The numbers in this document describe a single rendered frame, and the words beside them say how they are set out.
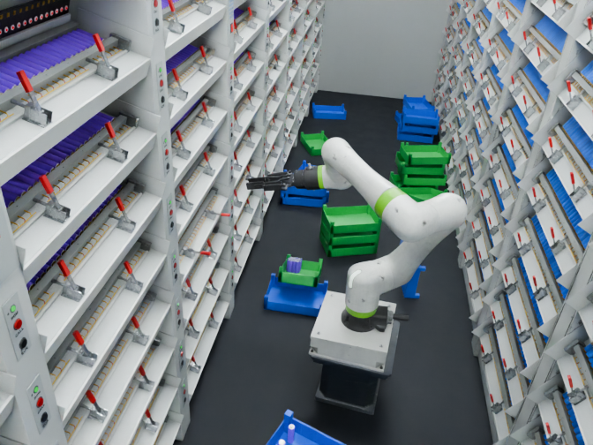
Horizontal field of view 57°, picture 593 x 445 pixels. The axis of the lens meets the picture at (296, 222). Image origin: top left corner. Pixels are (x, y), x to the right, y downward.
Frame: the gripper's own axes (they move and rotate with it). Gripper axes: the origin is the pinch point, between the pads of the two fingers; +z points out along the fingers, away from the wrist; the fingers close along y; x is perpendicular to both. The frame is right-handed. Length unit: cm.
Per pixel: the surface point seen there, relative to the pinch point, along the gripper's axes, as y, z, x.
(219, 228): -6.2, 23.3, 23.2
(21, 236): 116, 6, -50
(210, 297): 15, 27, 45
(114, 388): 99, 18, 7
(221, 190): -6.2, 17.8, 4.8
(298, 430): 88, -25, 37
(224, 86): -6.6, 5.3, -38.4
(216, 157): -2.1, 14.2, -11.8
